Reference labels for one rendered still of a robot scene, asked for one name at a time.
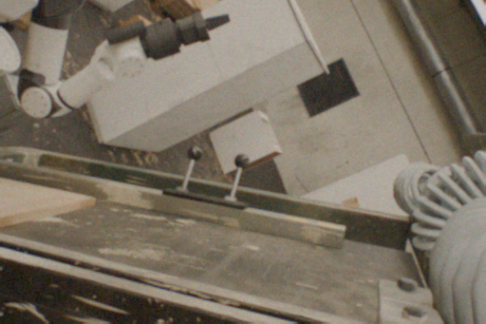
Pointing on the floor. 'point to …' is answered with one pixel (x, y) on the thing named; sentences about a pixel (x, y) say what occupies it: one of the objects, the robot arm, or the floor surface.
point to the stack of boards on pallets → (177, 8)
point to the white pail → (8, 54)
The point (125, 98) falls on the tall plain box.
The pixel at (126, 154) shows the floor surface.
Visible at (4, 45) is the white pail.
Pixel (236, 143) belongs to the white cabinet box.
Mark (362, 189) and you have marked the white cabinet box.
